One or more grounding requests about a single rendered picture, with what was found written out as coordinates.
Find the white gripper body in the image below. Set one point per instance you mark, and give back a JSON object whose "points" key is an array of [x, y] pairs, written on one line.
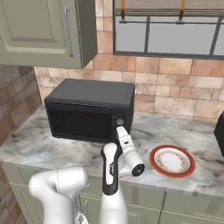
{"points": [[122, 133]]}

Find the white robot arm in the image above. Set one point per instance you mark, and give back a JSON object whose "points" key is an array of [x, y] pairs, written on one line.
{"points": [[112, 163]]}

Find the grey toaster oven timer knob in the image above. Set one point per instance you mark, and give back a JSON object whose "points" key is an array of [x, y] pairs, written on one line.
{"points": [[119, 121]]}

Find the black toaster oven door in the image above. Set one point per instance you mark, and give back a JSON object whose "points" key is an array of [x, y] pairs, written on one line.
{"points": [[78, 122]]}

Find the black toaster oven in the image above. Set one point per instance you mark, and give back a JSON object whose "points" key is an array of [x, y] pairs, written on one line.
{"points": [[96, 93]]}

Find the red rimmed white plate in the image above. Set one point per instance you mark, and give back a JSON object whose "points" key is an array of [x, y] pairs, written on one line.
{"points": [[172, 161]]}

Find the green base cabinet door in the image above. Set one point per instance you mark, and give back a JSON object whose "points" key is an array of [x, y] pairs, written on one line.
{"points": [[90, 210], [24, 204], [143, 215]]}

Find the green base cabinet drawer front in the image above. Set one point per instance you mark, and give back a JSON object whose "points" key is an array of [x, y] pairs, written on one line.
{"points": [[17, 174], [144, 193], [194, 205]]}

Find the black countertop appliance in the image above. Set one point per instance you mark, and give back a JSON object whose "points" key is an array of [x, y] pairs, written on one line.
{"points": [[220, 132]]}

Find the grey framed window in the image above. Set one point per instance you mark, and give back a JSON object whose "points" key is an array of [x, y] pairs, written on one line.
{"points": [[175, 36]]}

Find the beige window blind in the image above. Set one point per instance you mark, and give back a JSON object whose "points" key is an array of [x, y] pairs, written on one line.
{"points": [[163, 6]]}

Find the green wall cabinet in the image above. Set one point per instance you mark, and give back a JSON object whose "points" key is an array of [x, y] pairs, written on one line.
{"points": [[87, 29]]}

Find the green wall cabinet door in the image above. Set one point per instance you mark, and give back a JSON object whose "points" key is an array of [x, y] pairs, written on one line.
{"points": [[35, 29]]}

